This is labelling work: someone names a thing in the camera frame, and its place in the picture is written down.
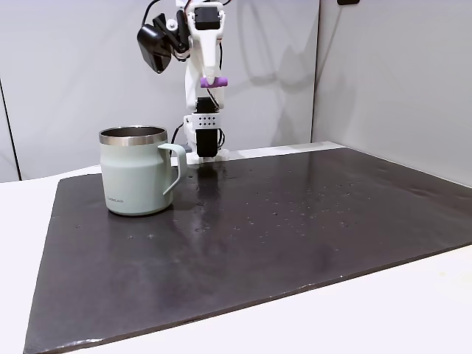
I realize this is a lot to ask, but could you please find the pale green steel mug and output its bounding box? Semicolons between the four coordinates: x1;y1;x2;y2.
98;125;188;218

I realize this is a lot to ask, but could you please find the purple ribbed pen grip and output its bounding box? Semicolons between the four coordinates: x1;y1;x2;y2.
200;76;229;89

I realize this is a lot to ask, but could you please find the black table mat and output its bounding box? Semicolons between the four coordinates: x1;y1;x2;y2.
22;146;472;354

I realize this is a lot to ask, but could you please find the black camera cable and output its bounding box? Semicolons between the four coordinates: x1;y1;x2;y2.
142;0;164;27

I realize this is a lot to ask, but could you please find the black camera box with mount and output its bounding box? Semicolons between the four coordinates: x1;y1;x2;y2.
136;13;192;74

